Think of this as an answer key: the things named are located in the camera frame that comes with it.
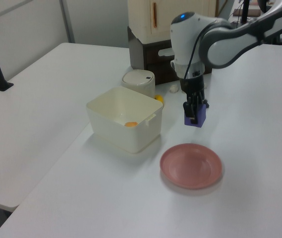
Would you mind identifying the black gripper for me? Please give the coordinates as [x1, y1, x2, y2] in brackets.
[179, 73, 207, 125]

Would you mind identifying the purple cube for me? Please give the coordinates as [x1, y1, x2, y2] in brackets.
[183, 103, 207, 129]

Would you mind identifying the pink plate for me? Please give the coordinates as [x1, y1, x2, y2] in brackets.
[159, 143, 223, 190]

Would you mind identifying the dark wooden drawer box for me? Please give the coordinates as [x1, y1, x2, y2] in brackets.
[127, 25, 214, 86]

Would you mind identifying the small cream lidded trash can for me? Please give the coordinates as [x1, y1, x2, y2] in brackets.
[120, 69, 156, 98]

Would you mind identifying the cream open plastic bin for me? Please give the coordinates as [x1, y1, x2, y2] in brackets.
[85, 86, 164, 154]

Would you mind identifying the copper latch strip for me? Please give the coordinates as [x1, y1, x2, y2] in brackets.
[152, 1, 158, 28]

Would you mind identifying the black tripod pole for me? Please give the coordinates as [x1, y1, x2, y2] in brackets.
[239, 0, 251, 23]

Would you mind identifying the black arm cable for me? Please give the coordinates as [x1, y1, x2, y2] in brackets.
[183, 21, 217, 80]

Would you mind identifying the cream storage box with handles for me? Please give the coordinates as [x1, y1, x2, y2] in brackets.
[127, 0, 216, 44]

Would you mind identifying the grey partition frame post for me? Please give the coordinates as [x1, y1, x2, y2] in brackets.
[58, 0, 76, 44]

